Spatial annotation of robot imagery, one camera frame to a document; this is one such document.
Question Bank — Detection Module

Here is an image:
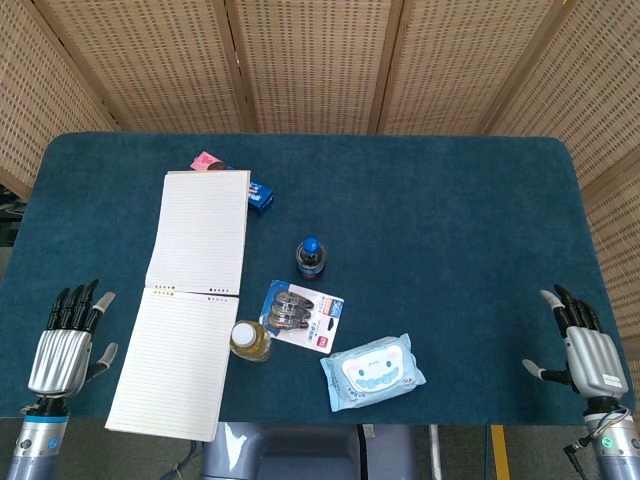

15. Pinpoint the dark teal table cloth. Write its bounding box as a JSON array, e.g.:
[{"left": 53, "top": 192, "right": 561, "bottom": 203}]
[{"left": 0, "top": 131, "right": 637, "bottom": 427}]

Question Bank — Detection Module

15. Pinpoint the blue cable under table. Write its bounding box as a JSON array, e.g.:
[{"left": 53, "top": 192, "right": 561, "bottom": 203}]
[{"left": 168, "top": 439, "right": 206, "bottom": 480}]

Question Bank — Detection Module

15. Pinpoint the tan spiral notebook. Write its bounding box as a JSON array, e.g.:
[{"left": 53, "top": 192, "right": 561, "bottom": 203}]
[{"left": 104, "top": 169, "right": 253, "bottom": 444}]

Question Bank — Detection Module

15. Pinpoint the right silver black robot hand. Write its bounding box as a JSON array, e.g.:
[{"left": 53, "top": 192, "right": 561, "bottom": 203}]
[{"left": 521, "top": 283, "right": 630, "bottom": 401}]

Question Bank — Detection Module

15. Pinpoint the light blue wet wipes pack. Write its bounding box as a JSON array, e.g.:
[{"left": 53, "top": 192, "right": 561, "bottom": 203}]
[{"left": 319, "top": 333, "right": 428, "bottom": 413}]

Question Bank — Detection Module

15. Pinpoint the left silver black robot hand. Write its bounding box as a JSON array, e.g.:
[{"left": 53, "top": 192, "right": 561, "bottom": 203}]
[{"left": 26, "top": 278, "right": 120, "bottom": 401}]

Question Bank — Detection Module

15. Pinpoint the thin wrist cable with plug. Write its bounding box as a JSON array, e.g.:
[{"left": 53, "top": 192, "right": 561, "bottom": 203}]
[{"left": 563, "top": 407, "right": 630, "bottom": 464}]

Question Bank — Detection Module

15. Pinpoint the dark background equipment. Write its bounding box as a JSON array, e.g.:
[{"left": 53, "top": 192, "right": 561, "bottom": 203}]
[{"left": 0, "top": 183, "right": 27, "bottom": 247}]

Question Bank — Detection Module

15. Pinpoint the yellow tea bottle white cap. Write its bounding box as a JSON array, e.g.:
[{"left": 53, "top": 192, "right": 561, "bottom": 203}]
[{"left": 228, "top": 320, "right": 274, "bottom": 364}]

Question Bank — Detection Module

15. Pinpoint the cola bottle blue cap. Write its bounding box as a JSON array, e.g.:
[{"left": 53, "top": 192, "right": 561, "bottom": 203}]
[{"left": 293, "top": 236, "right": 329, "bottom": 280}]

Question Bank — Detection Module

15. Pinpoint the grey-blue robot torso base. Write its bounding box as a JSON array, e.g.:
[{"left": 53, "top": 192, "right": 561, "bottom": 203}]
[{"left": 199, "top": 422, "right": 416, "bottom": 480}]

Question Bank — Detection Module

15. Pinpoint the correction tape blister pack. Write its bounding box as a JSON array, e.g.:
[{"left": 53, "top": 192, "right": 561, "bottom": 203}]
[{"left": 259, "top": 278, "right": 346, "bottom": 356}]

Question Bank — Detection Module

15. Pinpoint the woven bamboo folding screen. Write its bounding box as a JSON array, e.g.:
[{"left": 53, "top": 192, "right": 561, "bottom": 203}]
[{"left": 0, "top": 0, "right": 640, "bottom": 351}]

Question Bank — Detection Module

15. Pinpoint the blue pink cookie box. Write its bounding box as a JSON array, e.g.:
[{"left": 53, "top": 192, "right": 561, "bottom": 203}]
[{"left": 189, "top": 150, "right": 276, "bottom": 217}]

